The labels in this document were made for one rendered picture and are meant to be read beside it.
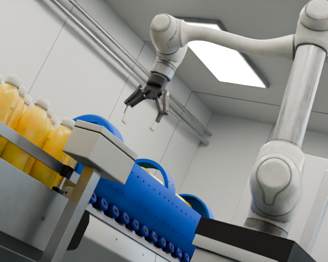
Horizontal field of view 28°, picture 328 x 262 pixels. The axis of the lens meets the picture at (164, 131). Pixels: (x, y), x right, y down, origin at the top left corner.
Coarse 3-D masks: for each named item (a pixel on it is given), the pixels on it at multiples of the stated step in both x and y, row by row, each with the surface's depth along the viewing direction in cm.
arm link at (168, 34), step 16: (160, 16) 236; (160, 32) 235; (176, 32) 237; (192, 32) 239; (208, 32) 239; (224, 32) 243; (160, 48) 243; (176, 48) 243; (240, 48) 246; (256, 48) 247; (272, 48) 246; (288, 48) 244
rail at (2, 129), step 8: (0, 128) 165; (8, 128) 168; (8, 136) 168; (16, 136) 170; (16, 144) 171; (24, 144) 173; (32, 144) 176; (32, 152) 176; (40, 152) 179; (40, 160) 179; (48, 160) 182; (56, 160) 185; (56, 168) 185; (72, 176) 192
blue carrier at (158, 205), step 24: (96, 120) 225; (96, 192) 220; (120, 192) 226; (144, 192) 235; (168, 192) 249; (144, 216) 243; (168, 216) 252; (192, 216) 266; (168, 240) 264; (192, 240) 272
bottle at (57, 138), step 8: (56, 128) 189; (64, 128) 189; (72, 128) 191; (48, 136) 189; (56, 136) 187; (64, 136) 188; (48, 144) 187; (56, 144) 186; (64, 144) 187; (48, 152) 186; (56, 152) 186; (64, 152) 188; (32, 168) 186; (40, 168) 185; (48, 168) 185; (32, 176) 184; (40, 176) 184; (48, 176) 185; (48, 184) 185
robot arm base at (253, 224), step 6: (246, 222) 226; (252, 222) 223; (258, 222) 222; (264, 222) 221; (252, 228) 221; (258, 228) 220; (264, 228) 220; (270, 228) 220; (276, 228) 220; (276, 234) 220; (282, 234) 221
